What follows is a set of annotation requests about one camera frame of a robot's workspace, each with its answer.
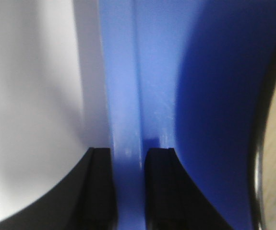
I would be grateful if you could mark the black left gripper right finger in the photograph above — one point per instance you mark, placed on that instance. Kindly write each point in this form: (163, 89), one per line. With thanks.
(173, 201)

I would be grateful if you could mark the beige plate with black rim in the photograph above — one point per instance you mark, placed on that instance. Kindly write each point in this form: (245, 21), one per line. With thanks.
(264, 153)

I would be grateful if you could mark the blue plastic tray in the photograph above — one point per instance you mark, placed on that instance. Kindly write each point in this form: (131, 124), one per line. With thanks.
(187, 75)

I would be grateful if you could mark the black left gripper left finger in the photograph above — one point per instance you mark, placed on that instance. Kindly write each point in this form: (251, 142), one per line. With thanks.
(84, 199)

